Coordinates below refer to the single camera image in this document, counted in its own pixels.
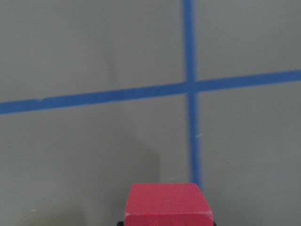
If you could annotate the red wooden block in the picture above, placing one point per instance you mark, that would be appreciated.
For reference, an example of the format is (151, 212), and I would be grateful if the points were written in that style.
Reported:
(169, 204)

